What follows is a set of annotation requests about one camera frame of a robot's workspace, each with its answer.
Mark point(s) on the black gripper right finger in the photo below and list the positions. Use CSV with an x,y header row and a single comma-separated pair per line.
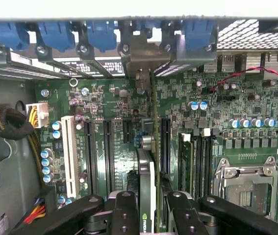
x,y
185,215

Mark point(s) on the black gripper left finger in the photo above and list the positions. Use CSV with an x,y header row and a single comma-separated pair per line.
x,y
124,215

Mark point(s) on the long black expansion slot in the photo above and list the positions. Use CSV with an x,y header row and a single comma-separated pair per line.
x,y
90,156
108,156

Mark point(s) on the metal CPU socket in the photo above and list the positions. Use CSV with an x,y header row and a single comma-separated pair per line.
x,y
246,188

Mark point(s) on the white expansion slot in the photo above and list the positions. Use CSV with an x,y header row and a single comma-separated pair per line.
x,y
70,156

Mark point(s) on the short black expansion slot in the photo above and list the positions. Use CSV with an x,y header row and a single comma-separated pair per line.
x,y
127,132

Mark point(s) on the green motherboard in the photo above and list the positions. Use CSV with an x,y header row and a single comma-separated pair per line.
x,y
227,110

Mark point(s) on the grey power supply unit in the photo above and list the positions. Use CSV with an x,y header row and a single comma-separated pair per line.
x,y
11,171

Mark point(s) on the white power connector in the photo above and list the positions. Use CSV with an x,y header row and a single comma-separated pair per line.
x,y
39,115

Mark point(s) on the dark grey PC case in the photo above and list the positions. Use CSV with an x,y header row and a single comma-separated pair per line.
x,y
11,68

